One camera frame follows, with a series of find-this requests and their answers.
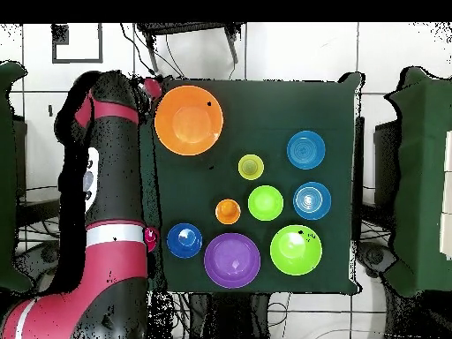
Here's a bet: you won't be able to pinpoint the light blue bowl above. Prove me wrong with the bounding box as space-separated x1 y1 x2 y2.
292 181 333 221
286 130 327 170

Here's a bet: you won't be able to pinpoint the black stool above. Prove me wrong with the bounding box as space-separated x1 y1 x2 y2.
135 22 246 73

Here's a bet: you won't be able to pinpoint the orange cup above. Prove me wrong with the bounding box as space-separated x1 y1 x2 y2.
215 198 242 226

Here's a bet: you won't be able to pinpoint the bundle of floor cables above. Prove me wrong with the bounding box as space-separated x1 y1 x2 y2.
15 185 192 339

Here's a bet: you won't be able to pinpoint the black square floor frame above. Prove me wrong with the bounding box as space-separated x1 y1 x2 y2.
51 22 104 64

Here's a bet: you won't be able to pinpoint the dark blue bowl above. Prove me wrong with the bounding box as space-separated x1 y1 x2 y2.
166 222 204 260

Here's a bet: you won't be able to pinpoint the black metal stand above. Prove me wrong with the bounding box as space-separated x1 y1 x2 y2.
15 116 63 229
353 116 402 245

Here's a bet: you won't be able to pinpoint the yellow cup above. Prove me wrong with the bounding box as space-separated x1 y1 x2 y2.
237 154 265 182

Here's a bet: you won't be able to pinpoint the dark green tablecloth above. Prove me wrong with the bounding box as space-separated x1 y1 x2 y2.
139 72 365 296

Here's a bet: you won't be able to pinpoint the red cup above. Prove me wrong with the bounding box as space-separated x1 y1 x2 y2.
143 226 161 253

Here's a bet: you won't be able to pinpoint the large orange bowl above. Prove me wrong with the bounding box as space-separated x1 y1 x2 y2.
154 85 224 156

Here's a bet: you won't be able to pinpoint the green cloth side table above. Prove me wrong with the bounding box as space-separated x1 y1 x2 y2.
0 61 33 292
384 66 452 298

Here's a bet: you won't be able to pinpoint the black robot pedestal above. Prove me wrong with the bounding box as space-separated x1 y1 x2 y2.
186 291 269 339

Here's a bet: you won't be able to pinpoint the white boxes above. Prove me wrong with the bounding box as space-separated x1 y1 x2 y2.
439 130 452 260

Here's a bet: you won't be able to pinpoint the large green bowl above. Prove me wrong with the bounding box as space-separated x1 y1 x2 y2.
269 224 323 276

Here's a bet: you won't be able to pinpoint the purple bowl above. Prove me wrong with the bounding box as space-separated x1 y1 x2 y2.
203 232 261 290

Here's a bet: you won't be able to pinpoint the small green bowl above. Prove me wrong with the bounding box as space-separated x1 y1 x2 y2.
247 185 284 222

